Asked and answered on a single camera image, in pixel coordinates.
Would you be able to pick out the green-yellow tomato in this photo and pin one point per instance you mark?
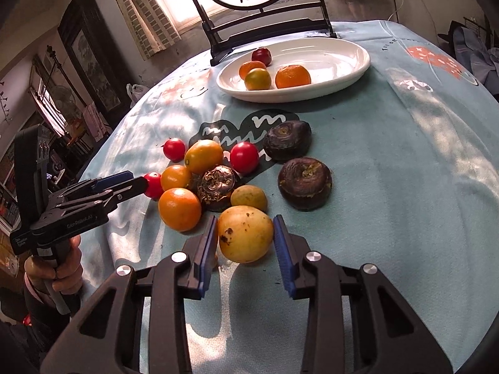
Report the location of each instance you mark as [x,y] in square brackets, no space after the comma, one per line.
[257,79]

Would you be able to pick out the large orange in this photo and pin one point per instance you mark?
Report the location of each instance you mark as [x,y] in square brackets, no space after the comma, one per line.
[179,209]

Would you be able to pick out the light blue printed tablecloth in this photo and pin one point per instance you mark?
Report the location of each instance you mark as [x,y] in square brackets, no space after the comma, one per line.
[390,163]

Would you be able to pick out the standing fan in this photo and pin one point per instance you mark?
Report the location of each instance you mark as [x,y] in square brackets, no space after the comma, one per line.
[64,97]

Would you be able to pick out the white oval plate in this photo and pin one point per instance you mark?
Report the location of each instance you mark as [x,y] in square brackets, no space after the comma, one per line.
[331,62]

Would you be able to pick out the dark red tomato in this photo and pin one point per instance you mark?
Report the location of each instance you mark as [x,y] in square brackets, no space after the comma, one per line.
[261,56]

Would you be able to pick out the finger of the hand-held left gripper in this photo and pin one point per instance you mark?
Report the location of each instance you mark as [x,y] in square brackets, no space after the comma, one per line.
[111,179]
[130,189]

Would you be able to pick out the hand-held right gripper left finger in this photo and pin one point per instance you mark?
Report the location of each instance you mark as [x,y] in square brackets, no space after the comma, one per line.
[206,255]

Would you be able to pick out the white plastic bag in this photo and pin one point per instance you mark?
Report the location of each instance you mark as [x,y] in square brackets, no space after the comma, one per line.
[136,93]

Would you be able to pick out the large yellow spotted fruit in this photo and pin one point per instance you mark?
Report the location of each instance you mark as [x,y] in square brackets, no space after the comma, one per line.
[245,234]

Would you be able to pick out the small orange kumquat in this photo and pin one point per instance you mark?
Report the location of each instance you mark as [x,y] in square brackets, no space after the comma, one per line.
[175,177]

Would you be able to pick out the small orange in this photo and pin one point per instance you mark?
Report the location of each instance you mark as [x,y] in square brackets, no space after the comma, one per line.
[248,68]

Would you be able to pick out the pile of dark clothes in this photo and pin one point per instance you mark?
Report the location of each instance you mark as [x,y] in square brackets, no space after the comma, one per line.
[473,54]

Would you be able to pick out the red cherry tomato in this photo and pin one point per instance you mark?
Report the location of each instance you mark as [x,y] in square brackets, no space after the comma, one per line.
[244,157]
[174,149]
[154,185]

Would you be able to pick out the yellow-orange oval tomato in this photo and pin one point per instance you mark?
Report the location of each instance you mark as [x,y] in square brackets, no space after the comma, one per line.
[203,156]

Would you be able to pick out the person's left forearm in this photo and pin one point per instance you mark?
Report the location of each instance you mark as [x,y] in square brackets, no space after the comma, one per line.
[23,311]

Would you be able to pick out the dark brown water chestnut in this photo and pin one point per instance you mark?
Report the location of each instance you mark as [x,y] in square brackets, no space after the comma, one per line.
[216,187]
[305,183]
[287,140]

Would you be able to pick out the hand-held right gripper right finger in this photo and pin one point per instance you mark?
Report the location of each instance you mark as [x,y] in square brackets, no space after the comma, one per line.
[283,255]

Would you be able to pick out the person's left hand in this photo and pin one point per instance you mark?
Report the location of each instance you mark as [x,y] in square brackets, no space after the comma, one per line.
[70,270]

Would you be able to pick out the orange tangerine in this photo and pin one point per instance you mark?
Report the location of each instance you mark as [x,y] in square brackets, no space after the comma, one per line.
[293,76]

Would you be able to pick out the small yellow-green fruit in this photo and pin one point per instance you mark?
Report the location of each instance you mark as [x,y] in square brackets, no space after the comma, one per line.
[248,198]

